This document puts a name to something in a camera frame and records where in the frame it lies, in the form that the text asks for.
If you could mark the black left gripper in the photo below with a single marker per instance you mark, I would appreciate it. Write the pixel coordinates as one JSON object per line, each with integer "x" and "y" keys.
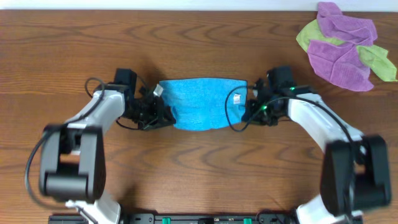
{"x": 158, "y": 112}

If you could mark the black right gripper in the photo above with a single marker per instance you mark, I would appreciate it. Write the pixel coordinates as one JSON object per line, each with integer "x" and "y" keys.
{"x": 254, "y": 110}

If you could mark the blue microfiber cloth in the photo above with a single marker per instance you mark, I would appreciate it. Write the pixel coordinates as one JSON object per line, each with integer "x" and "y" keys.
{"x": 201, "y": 104}

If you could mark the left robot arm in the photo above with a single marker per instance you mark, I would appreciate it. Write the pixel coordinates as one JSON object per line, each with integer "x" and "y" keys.
{"x": 72, "y": 160}

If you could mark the purple microfiber cloth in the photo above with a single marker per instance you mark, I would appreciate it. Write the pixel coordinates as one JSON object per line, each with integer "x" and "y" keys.
{"x": 340, "y": 64}

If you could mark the green microfiber cloth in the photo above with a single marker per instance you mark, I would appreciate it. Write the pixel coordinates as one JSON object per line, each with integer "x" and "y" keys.
{"x": 374, "y": 57}

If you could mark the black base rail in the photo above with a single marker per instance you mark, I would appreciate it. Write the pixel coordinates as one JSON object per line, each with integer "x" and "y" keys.
{"x": 262, "y": 218}

